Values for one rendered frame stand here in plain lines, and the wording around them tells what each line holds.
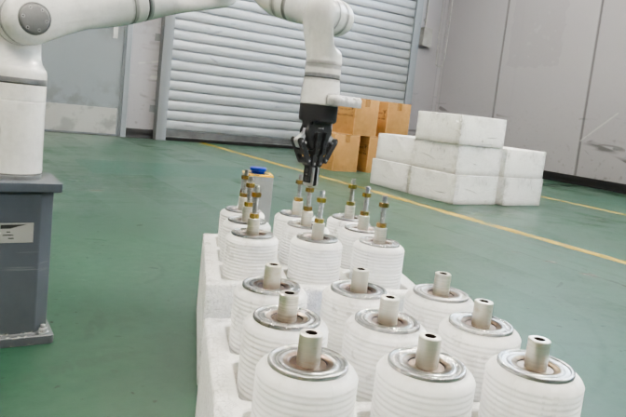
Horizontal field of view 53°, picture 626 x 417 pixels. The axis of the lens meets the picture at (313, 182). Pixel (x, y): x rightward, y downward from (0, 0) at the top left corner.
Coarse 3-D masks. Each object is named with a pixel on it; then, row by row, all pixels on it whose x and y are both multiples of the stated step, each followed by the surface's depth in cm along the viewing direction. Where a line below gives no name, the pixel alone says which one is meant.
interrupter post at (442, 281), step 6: (438, 276) 85; (444, 276) 85; (450, 276) 85; (438, 282) 85; (444, 282) 85; (450, 282) 85; (438, 288) 85; (444, 288) 85; (438, 294) 85; (444, 294) 85
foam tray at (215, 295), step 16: (208, 240) 134; (208, 256) 121; (208, 272) 110; (208, 288) 103; (224, 288) 104; (304, 288) 107; (320, 288) 108; (400, 288) 117; (208, 304) 104; (224, 304) 104; (400, 304) 110
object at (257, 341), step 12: (252, 312) 71; (252, 324) 67; (324, 324) 70; (252, 336) 66; (264, 336) 65; (276, 336) 65; (288, 336) 65; (324, 336) 68; (240, 348) 69; (252, 348) 66; (264, 348) 65; (240, 360) 69; (252, 360) 66; (240, 372) 68; (252, 372) 66; (240, 384) 68; (252, 384) 66; (240, 396) 68
